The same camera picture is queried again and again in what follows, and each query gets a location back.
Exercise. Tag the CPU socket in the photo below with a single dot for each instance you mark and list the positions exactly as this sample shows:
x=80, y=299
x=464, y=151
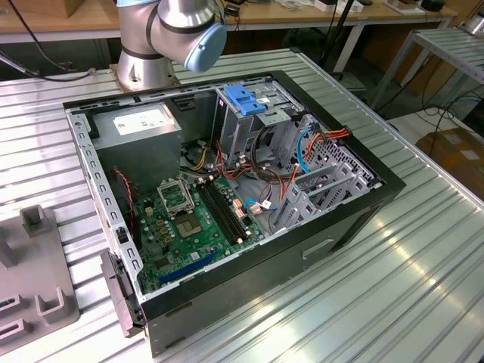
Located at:
x=189, y=227

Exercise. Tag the green motherboard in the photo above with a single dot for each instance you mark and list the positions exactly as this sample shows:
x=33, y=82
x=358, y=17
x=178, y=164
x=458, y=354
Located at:
x=162, y=246

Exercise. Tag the grey parts rack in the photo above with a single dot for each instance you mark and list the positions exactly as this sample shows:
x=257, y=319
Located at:
x=34, y=264

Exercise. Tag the black RAM slot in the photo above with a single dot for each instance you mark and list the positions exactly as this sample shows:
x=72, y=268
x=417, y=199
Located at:
x=227, y=210
x=215, y=215
x=221, y=213
x=233, y=207

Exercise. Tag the long wooden desk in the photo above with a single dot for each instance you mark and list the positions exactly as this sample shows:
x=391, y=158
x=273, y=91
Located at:
x=272, y=17

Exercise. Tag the metal slat side table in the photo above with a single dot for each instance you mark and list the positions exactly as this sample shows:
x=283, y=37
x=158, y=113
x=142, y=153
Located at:
x=453, y=45

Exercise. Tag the open black PC case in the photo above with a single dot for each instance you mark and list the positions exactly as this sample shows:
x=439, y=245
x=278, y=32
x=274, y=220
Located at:
x=264, y=276

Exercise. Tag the small white box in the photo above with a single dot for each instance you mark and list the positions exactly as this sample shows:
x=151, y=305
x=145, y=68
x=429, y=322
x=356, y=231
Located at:
x=327, y=4

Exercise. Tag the brown cardboard box on desk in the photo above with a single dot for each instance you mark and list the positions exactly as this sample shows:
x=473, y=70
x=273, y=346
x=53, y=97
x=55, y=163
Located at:
x=87, y=5

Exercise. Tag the grey Dell power supply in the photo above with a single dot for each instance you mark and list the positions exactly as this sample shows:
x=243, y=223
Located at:
x=136, y=159

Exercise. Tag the black case fan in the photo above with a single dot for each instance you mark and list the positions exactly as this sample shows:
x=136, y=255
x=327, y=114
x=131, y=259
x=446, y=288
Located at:
x=123, y=196

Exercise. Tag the metal optical drive cage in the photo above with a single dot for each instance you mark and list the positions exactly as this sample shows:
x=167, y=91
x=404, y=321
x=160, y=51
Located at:
x=230, y=128

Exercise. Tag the large cardboard box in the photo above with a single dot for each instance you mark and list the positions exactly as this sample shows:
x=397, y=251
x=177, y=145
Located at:
x=457, y=151

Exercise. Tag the grey plastic case latch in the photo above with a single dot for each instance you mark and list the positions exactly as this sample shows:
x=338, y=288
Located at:
x=121, y=295

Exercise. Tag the blue plastic bay latch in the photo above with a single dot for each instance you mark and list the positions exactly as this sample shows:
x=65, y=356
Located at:
x=242, y=100

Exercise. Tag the metal disk bay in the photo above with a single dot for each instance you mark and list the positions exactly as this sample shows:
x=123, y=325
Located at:
x=340, y=189

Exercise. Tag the small black switch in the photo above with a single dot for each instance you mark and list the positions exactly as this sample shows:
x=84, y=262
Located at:
x=121, y=236

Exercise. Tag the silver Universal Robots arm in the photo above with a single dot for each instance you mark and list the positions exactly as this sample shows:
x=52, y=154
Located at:
x=177, y=19

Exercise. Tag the blue expansion slot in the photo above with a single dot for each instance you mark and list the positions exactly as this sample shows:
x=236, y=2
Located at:
x=189, y=267

